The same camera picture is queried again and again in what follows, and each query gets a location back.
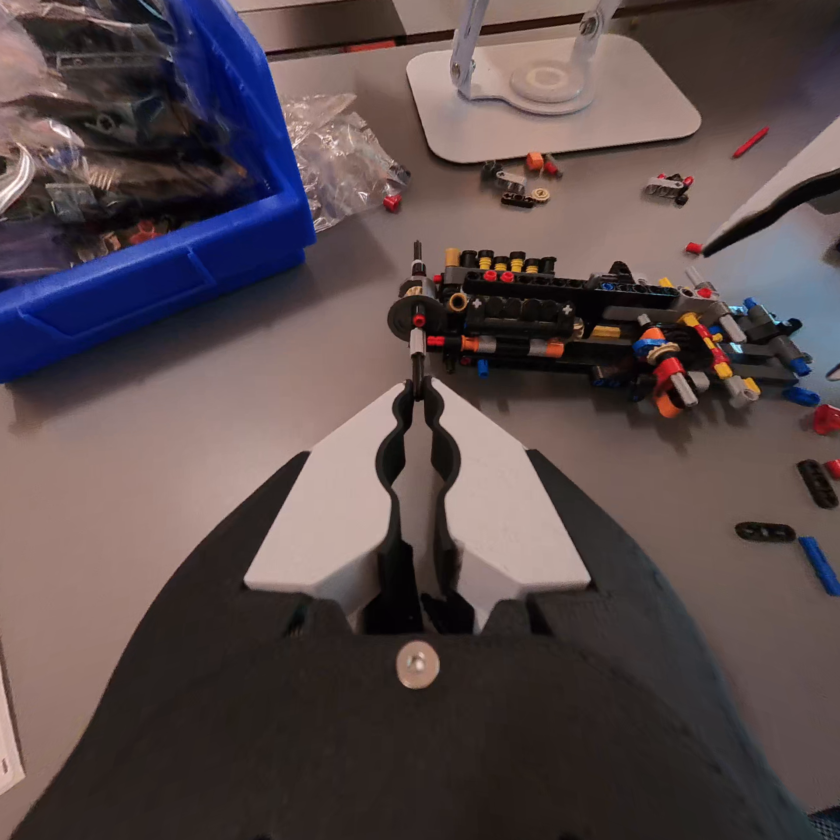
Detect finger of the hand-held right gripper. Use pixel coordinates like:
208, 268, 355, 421
701, 130, 840, 258

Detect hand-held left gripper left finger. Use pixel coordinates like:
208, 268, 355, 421
243, 381, 421, 632

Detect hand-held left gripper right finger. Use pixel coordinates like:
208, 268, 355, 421
422, 375, 593, 632

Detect lego car chassis model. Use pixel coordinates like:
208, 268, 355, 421
387, 239, 815, 421

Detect grey red black lego assembly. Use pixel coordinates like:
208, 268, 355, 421
644, 172, 695, 207

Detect thin black lego liftarm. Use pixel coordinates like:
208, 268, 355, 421
734, 521, 797, 545

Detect black three-hole lego liftarm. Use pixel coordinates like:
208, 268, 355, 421
797, 458, 839, 510

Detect blue lego pin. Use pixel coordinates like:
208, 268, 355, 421
798, 536, 840, 597

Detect lego instruction booklet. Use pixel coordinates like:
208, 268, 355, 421
0, 669, 26, 795

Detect clear bags of lego parts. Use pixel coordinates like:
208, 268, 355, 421
0, 0, 280, 293

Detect blue storage bin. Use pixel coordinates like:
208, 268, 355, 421
0, 0, 317, 385

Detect clear plastic bag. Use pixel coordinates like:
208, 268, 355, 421
282, 94, 412, 232

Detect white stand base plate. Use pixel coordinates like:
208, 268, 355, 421
407, 0, 702, 165

